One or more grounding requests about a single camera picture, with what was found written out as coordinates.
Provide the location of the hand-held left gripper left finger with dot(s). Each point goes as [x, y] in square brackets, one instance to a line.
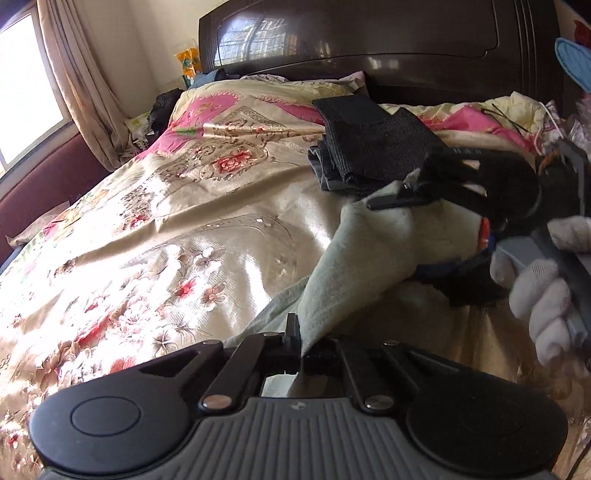
[277, 350]

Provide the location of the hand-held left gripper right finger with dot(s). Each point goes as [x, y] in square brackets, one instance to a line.
[323, 356]

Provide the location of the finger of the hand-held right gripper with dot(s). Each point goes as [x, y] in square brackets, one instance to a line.
[461, 277]
[415, 194]

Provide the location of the green pants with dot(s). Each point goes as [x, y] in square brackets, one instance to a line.
[369, 258]

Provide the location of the person's right hand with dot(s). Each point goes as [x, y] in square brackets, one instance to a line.
[545, 300]

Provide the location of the folded dark clothes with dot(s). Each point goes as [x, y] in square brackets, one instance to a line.
[369, 138]

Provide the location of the pink floral pillow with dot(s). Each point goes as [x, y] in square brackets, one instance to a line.
[217, 99]
[461, 122]

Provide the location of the blue oval object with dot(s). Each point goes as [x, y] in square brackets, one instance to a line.
[575, 62]

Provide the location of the dark wooden headboard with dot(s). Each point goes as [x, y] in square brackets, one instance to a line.
[369, 41]

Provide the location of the floral bedspread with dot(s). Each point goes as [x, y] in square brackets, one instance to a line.
[161, 240]

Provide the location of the blue cloth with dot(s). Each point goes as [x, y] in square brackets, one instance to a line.
[207, 78]

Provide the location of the white green cloth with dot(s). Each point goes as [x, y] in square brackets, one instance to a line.
[138, 134]

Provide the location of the yellow packet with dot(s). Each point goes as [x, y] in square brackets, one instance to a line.
[188, 67]

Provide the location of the black garment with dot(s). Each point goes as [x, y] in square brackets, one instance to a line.
[161, 110]

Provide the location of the maroon padded bench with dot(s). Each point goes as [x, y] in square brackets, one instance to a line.
[46, 184]

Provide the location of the beige curtain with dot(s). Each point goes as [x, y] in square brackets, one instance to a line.
[87, 83]

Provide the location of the window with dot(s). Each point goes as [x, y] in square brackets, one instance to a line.
[27, 92]

